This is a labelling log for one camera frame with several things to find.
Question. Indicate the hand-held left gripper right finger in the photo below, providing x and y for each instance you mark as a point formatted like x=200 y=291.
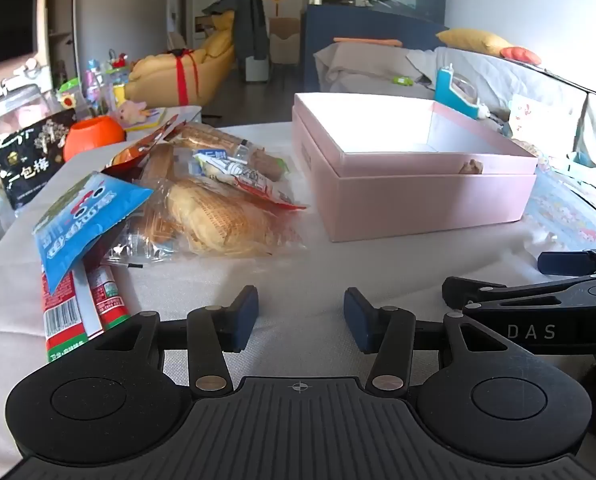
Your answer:
x=358 y=322

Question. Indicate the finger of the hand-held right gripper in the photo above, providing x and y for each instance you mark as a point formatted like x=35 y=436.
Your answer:
x=560 y=262
x=460 y=291

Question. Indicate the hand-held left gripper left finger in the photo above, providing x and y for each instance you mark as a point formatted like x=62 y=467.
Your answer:
x=244 y=317

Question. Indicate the pink cardboard box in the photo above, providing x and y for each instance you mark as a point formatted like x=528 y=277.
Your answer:
x=418 y=200

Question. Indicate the clear bread packet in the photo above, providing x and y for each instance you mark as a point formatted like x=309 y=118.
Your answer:
x=207 y=137
x=155 y=175
x=212 y=220

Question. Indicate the red white blue packet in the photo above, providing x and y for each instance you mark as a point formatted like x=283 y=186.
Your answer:
x=243 y=175

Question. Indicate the red sausage packet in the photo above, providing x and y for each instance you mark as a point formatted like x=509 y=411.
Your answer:
x=105 y=295
x=60 y=315

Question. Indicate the blue snack packet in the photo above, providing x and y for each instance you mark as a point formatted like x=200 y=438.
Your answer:
x=77 y=225

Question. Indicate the light blue printed sheet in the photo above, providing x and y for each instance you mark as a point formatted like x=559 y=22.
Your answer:
x=568 y=210

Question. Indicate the white printed bag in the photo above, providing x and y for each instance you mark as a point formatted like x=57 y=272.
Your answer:
x=533 y=117

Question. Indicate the blue tape dispenser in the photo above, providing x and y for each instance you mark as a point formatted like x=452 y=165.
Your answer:
x=448 y=92

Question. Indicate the red snack packet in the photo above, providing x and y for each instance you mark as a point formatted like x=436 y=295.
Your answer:
x=137 y=149

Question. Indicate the orange pillow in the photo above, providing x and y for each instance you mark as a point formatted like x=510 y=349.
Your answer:
x=520 y=55

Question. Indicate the white low table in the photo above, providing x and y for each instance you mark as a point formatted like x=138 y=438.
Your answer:
x=185 y=112

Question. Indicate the small green toy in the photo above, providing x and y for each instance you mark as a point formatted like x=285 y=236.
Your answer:
x=403 y=81

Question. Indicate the yellow picture book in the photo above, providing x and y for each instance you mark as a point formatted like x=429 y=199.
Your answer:
x=152 y=119

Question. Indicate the orange pumpkin container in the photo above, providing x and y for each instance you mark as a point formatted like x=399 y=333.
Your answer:
x=95 y=137

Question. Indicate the pink plush rabbit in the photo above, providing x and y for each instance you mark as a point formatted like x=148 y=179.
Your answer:
x=130 y=111

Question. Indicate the yellow pillow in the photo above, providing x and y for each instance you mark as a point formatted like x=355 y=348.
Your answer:
x=473 y=41

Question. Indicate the grey covered sofa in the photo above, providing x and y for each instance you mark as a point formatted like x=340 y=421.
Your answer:
x=368 y=67

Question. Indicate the white bin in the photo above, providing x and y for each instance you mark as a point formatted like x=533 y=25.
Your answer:
x=256 y=69

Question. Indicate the yellow cup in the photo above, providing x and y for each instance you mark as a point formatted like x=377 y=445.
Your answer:
x=120 y=94

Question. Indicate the black snack packet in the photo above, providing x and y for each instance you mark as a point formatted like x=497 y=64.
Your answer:
x=27 y=170

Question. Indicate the orange bolster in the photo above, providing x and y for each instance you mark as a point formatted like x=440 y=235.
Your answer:
x=368 y=41

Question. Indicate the pink water bottle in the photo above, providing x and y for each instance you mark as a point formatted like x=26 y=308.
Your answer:
x=92 y=85

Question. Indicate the beige chair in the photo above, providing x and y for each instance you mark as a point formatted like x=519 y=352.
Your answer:
x=284 y=42

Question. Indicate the blue cabinet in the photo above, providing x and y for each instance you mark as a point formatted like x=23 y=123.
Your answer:
x=358 y=27

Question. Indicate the red green toy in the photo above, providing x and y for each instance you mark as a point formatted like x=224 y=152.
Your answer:
x=119 y=61

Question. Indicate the green yellow toy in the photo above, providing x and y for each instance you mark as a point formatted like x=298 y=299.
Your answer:
x=68 y=92

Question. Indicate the dark coat on stand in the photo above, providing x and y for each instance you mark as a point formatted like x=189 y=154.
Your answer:
x=248 y=20

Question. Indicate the wooden wall shelf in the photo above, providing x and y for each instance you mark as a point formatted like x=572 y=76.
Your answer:
x=60 y=20

